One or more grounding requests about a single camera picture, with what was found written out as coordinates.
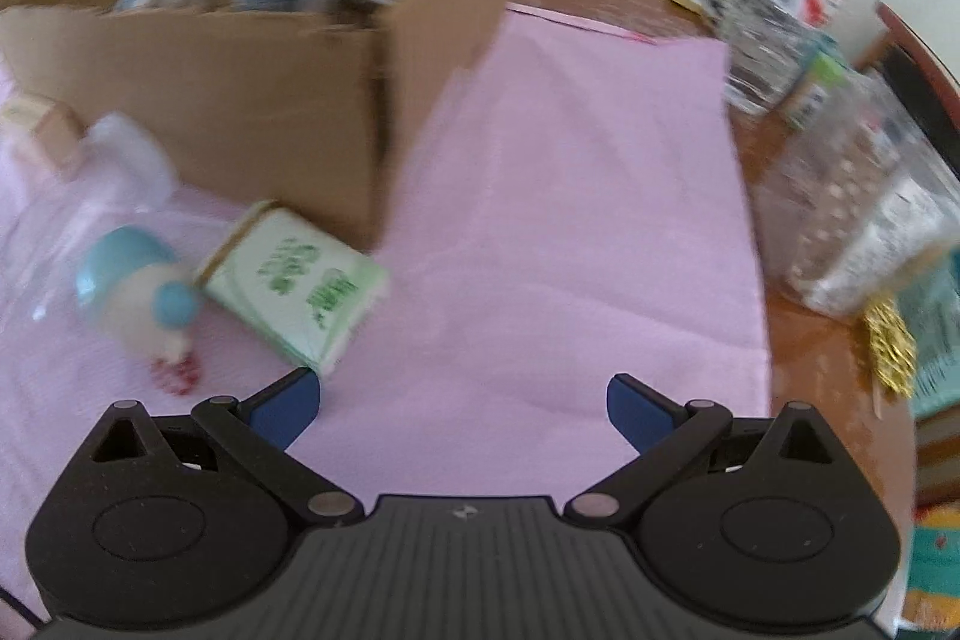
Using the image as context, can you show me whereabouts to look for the pink cloth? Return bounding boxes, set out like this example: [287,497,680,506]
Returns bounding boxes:
[0,2,773,611]

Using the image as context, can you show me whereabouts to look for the light blue plush toy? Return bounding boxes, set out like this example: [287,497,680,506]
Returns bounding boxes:
[75,225,205,397]

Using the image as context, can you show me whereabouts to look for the clear plastic cup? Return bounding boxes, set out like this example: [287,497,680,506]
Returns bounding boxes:
[15,111,181,326]

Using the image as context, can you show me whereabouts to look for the dark wooden chair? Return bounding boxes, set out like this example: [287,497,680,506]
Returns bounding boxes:
[874,2,960,161]

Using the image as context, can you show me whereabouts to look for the gold foil ornament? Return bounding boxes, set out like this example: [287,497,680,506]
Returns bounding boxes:
[862,299,920,397]

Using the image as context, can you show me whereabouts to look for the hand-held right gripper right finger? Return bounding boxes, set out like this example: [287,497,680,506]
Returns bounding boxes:
[564,374,833,528]

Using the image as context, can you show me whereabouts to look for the teal box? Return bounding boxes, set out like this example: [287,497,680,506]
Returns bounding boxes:
[896,269,960,416]

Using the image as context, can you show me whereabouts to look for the small green label bottle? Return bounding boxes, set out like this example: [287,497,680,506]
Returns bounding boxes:
[784,47,852,131]

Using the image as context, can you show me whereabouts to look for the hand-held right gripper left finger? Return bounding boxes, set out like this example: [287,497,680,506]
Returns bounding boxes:
[90,366,359,528]

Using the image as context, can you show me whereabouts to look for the colourful printed box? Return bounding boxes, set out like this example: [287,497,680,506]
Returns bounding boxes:
[904,505,960,633]

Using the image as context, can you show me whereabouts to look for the brown cardboard box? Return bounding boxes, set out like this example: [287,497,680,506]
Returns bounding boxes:
[0,0,541,251]

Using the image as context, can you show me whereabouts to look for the green tissue packet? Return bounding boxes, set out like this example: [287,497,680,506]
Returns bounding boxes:
[193,199,391,378]

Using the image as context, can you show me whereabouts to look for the small beige carton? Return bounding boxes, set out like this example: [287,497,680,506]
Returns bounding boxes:
[0,92,87,180]

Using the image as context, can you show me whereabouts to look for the large clear plastic jar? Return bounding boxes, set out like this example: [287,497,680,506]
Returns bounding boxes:
[754,70,960,319]

